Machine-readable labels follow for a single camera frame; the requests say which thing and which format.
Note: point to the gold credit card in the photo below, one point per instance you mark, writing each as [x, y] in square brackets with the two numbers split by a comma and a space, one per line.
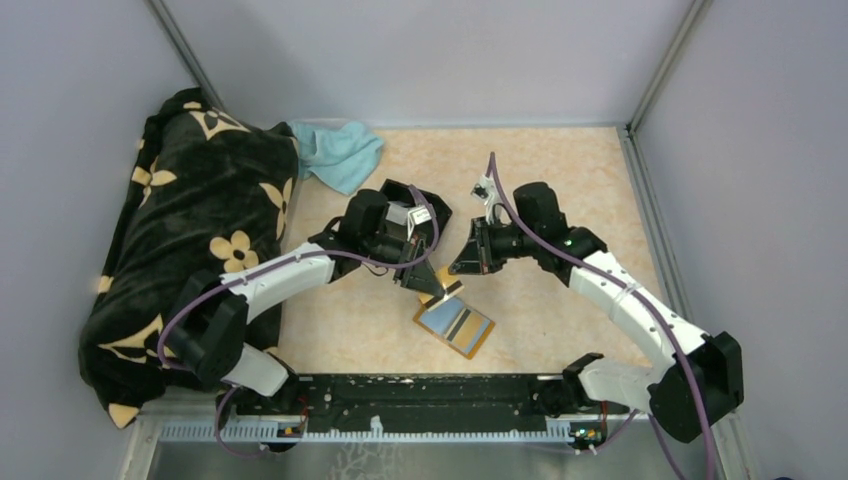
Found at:
[443, 286]

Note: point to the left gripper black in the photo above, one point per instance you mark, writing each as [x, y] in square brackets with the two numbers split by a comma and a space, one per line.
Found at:
[422, 278]

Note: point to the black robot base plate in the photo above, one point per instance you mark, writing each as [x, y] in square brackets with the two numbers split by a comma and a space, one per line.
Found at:
[447, 406]

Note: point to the light blue cloth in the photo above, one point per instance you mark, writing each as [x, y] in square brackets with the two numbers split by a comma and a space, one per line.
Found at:
[341, 158]

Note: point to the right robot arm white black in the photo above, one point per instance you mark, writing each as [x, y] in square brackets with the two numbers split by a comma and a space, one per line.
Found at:
[693, 380]

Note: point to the tan leather card holder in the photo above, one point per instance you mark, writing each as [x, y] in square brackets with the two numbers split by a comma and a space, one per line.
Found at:
[457, 324]

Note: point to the black card tray box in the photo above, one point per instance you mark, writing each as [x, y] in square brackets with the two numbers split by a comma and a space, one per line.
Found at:
[424, 217]

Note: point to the black floral blanket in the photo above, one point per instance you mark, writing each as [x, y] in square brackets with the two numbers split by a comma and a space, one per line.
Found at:
[207, 192]

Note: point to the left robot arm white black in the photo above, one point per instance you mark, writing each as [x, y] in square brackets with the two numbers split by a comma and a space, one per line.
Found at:
[206, 331]

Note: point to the aluminium frame rail front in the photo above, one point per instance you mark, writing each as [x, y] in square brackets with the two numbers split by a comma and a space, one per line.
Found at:
[191, 415]

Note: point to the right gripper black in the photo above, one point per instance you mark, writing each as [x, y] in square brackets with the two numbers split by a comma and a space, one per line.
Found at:
[479, 257]

